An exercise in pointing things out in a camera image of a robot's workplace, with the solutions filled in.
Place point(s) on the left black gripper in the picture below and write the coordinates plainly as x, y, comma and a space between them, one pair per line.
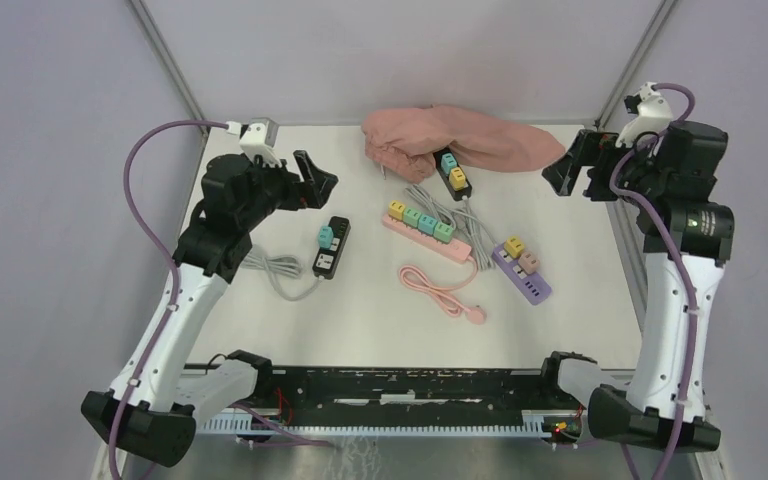
319, 183

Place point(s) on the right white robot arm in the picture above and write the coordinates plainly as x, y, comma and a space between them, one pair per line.
687, 243

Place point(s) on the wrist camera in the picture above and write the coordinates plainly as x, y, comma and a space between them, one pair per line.
257, 140
650, 112

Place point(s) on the pink power strip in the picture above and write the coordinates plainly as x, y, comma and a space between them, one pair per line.
454, 250

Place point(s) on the black power strip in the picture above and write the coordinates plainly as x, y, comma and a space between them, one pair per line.
326, 261
461, 195

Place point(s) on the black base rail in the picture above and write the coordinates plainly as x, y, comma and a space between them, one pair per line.
333, 402

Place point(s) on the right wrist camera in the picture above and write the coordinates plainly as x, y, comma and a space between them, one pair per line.
650, 112

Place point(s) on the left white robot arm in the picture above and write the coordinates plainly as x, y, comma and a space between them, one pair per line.
145, 411

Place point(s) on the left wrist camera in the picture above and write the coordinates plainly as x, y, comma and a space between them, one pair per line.
257, 140

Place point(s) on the green adapter on pink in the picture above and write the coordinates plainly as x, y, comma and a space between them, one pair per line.
443, 232
411, 217

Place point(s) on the black power strip under cloth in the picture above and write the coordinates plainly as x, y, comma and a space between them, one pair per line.
461, 195

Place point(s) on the purple power strip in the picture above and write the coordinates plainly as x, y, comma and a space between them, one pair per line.
533, 287

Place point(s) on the teal adapter on back strip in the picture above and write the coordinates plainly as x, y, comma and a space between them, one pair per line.
447, 163

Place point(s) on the pink cloth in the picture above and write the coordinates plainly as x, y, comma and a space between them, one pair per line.
403, 140

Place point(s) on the yellow adapter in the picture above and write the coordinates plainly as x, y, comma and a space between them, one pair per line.
514, 247
396, 210
457, 179

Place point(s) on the teal adapter on pink strip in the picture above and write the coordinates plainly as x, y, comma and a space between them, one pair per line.
427, 224

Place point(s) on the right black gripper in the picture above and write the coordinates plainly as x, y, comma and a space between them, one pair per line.
591, 147

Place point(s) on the yellow adapter on pink strip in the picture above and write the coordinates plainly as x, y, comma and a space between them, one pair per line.
396, 210

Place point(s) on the teal plug adapter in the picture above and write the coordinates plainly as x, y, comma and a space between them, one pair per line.
325, 237

